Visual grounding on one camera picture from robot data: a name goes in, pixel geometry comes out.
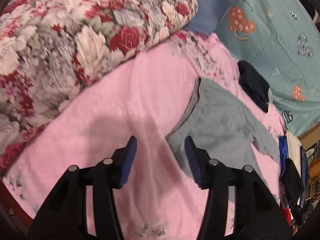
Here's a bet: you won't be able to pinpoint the black garment in pile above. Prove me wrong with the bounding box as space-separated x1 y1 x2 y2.
279 158 304 207

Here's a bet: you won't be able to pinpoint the pink floral bed sheet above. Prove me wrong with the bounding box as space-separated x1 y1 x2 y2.
1 31 284 239

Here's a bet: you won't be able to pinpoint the wooden headboard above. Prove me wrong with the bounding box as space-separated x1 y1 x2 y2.
299 123 320 149

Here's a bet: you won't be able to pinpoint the red floral quilt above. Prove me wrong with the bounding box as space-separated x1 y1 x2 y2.
1 0 198 172

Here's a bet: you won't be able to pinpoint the grey fleece pants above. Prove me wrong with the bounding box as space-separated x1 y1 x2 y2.
167 78 279 176

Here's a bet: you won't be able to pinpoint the white textured cloth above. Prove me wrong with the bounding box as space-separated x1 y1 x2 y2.
286 131 302 176

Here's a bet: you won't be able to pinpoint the blue garment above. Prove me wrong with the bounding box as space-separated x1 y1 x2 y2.
279 135 289 168

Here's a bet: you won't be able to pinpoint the folded black garment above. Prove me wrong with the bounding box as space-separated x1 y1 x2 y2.
238 61 272 113

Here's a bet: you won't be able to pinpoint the teal heart pattern pillow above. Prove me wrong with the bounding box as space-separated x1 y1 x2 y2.
216 0 319 136

